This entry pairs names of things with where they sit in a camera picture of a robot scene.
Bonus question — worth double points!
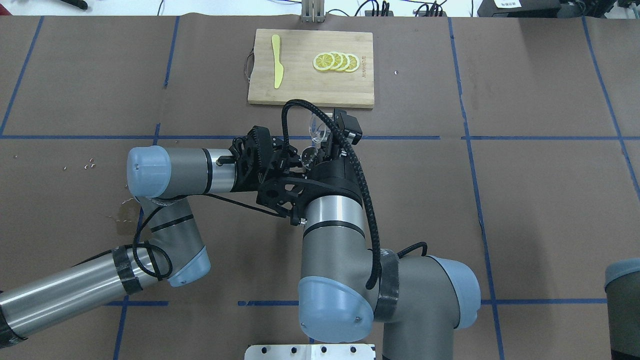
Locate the lemon slice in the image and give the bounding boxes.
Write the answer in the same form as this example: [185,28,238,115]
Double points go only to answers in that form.
[312,51,361,73]

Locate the aluminium frame post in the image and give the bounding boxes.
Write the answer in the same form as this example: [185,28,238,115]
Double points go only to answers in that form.
[301,0,326,23]

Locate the glass measuring cup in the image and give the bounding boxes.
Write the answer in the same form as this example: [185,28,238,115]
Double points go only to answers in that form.
[308,112,331,149]

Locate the yellow plastic knife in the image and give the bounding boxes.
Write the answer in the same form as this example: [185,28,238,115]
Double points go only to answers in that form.
[270,34,285,90]

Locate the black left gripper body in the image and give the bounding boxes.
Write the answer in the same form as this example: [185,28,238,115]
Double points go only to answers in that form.
[229,125,301,193]

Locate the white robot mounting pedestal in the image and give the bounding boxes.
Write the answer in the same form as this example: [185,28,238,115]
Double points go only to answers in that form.
[244,343,377,360]

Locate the wooden cutting board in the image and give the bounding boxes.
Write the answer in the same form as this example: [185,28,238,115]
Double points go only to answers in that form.
[247,28,375,109]

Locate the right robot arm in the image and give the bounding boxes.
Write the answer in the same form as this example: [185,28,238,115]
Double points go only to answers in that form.
[299,135,639,360]

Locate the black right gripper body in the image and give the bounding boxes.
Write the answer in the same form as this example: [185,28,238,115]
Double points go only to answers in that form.
[256,142,362,226]

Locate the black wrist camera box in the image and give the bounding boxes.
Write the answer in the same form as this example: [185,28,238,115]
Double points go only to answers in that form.
[333,108,363,145]

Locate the black braided cable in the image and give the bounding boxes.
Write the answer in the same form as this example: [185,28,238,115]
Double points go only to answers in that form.
[281,99,428,291]

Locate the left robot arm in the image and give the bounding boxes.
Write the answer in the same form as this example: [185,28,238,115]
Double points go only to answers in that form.
[1,137,307,360]

